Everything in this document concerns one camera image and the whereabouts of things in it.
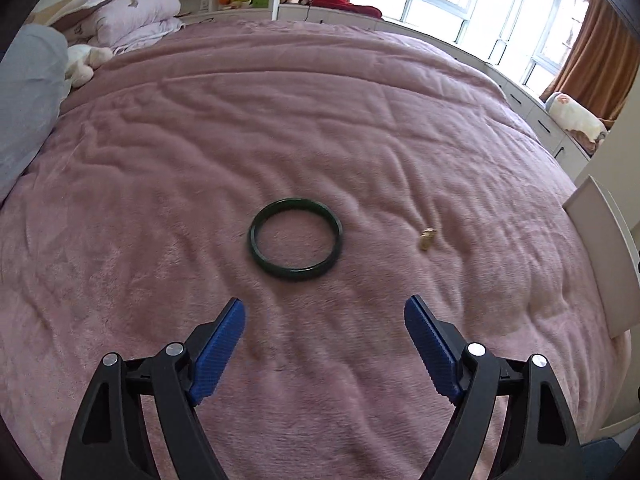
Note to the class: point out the red cloth on sill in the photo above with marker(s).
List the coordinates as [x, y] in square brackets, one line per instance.
[347, 6]

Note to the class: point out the brown curtain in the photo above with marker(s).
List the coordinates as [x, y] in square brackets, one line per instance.
[602, 65]

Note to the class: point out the white plush toy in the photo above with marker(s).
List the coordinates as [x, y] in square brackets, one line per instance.
[82, 61]

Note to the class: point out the pink plush bed blanket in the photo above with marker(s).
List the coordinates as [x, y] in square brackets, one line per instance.
[323, 175]

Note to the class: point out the floral rolled pillow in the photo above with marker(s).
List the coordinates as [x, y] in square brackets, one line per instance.
[584, 127]

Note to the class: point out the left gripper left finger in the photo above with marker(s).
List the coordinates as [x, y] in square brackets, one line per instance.
[109, 439]

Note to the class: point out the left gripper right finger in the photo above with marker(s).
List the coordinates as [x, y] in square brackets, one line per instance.
[538, 439]

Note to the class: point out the white plastic storage bin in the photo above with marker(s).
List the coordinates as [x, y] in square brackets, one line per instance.
[613, 255]

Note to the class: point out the white drawer cabinet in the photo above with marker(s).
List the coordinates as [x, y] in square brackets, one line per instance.
[567, 152]

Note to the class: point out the folded pink quilt stack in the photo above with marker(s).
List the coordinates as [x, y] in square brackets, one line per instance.
[120, 25]

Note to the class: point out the dark green jade bangle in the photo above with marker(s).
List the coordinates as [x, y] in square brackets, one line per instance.
[295, 239]

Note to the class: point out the gold earrings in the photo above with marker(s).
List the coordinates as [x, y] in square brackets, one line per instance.
[427, 238]

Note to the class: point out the grey pillow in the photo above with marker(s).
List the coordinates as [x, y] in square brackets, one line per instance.
[32, 90]

